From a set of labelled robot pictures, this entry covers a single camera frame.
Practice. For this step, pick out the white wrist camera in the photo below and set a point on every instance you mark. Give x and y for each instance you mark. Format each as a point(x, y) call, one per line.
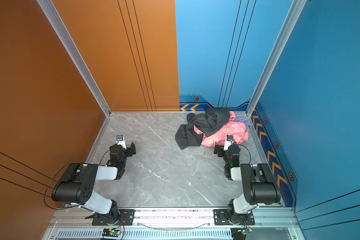
point(228, 142)
point(121, 141)

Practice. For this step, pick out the green circuit board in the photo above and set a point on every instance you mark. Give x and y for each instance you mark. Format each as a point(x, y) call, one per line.
point(111, 234)

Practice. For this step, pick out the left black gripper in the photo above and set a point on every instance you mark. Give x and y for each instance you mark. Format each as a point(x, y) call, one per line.
point(129, 149)

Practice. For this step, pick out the pink patterned cloth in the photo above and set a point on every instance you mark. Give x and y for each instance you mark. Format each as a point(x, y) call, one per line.
point(237, 130)

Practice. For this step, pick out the aluminium front rail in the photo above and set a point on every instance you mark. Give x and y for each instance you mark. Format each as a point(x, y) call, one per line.
point(183, 223)

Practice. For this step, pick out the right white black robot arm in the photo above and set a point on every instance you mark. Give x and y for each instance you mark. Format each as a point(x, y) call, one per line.
point(258, 184)

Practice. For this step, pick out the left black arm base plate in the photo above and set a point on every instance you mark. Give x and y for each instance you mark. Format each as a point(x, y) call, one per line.
point(125, 217)

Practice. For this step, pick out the purple cloth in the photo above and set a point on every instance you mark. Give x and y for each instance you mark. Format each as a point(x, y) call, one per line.
point(243, 120)

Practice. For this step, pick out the black cloth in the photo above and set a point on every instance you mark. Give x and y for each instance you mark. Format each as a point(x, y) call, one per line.
point(192, 133)

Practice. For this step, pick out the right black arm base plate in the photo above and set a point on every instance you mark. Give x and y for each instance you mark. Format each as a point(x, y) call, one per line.
point(222, 218)

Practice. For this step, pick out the small right circuit board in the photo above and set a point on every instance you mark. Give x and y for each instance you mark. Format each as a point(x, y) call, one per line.
point(245, 230)

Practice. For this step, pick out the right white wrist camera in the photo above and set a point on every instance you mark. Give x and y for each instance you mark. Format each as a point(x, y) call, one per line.
point(228, 142)

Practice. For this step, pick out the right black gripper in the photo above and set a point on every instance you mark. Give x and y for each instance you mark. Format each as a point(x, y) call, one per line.
point(219, 150)

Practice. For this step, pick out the right aluminium corner post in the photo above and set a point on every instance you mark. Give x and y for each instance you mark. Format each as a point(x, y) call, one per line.
point(280, 43)

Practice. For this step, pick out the aluminium corner post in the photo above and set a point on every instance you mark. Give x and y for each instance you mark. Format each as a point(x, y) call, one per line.
point(64, 36)
point(280, 43)

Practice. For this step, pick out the left aluminium corner post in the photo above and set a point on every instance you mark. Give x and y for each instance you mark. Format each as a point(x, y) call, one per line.
point(64, 36)

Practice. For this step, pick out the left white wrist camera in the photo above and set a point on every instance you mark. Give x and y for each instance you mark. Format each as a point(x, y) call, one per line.
point(121, 141)

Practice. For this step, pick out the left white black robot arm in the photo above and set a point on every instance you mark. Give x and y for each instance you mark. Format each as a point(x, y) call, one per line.
point(76, 187)

